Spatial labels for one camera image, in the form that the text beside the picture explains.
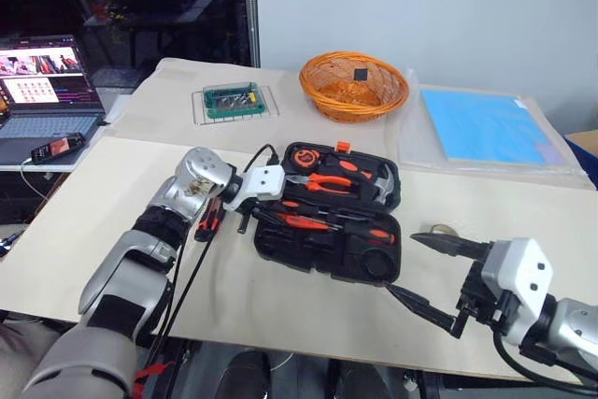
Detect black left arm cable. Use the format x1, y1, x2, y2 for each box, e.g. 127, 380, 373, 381
139, 143, 278, 375

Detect thick orange black screwdriver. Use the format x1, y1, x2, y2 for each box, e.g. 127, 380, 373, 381
343, 221, 398, 247

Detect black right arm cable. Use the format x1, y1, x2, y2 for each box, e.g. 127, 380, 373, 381
491, 327, 598, 395

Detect white charging cable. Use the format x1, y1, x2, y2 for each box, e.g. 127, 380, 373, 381
20, 158, 50, 191

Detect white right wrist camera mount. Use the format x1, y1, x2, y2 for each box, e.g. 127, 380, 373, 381
479, 236, 555, 345

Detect green bit set box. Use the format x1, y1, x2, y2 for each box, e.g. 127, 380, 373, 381
191, 84, 282, 128

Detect black smartphone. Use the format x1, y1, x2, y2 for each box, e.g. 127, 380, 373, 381
30, 132, 88, 167

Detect black plastic tool case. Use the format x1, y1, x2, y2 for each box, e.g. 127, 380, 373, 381
253, 140, 404, 284

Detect orange handled pliers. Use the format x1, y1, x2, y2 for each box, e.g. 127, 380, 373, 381
283, 173, 362, 195

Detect red strap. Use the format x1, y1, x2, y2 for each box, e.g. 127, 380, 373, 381
132, 360, 165, 398

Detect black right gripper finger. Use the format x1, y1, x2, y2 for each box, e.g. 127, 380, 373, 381
382, 281, 458, 332
409, 231, 491, 261

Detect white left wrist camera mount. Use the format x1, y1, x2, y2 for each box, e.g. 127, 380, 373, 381
222, 164, 287, 212

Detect orange wicker basket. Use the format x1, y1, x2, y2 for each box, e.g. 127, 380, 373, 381
298, 50, 411, 125

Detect blue sheet pad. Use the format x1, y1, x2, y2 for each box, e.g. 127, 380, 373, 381
419, 87, 564, 167

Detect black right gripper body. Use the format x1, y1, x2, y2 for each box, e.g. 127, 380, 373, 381
450, 239, 513, 340

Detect grey open laptop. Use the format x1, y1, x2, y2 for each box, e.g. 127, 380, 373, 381
0, 34, 107, 153

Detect black red screwdriver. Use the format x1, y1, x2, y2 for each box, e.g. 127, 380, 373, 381
192, 196, 226, 242

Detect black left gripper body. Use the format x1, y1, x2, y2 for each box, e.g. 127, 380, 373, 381
233, 196, 281, 222

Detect grey metal window post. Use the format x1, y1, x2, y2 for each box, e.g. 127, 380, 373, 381
243, 0, 262, 69

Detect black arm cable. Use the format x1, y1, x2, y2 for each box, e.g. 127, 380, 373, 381
491, 327, 598, 395
139, 143, 278, 375

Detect brown cardboard box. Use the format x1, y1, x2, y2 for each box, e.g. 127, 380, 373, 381
563, 129, 598, 158

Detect dark rounded shape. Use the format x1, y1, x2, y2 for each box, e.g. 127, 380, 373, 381
219, 349, 273, 399

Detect orange black tape measure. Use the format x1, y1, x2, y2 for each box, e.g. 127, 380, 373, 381
291, 146, 324, 170

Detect green screwdriver bit box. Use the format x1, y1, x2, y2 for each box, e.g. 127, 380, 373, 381
202, 81, 266, 121

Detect orange black utility knife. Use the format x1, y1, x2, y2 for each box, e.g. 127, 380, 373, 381
336, 159, 375, 181

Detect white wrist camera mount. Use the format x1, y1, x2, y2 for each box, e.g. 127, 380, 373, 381
479, 236, 555, 345
222, 164, 287, 212

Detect blue sheet in plastic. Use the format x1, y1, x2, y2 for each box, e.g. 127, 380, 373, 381
395, 68, 591, 188

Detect steel claw hammer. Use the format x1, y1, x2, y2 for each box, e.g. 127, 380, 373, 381
326, 155, 399, 207

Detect orange black slim screwdriver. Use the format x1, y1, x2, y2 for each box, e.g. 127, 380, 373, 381
274, 200, 342, 233

